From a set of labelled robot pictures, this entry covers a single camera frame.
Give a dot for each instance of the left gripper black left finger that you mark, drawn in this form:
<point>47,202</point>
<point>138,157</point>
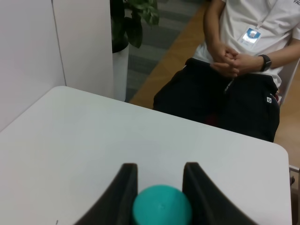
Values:
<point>115,205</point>

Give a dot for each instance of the green potted plant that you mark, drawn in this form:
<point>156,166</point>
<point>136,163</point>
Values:
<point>126,21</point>

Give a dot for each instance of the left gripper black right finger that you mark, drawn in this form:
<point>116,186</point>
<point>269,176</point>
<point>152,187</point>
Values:
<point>209,205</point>

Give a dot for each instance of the seated person in white shirt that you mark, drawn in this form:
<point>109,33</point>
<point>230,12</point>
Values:
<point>233,77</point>

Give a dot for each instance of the test tube teal cap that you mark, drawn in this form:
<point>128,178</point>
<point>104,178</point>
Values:
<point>161,205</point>

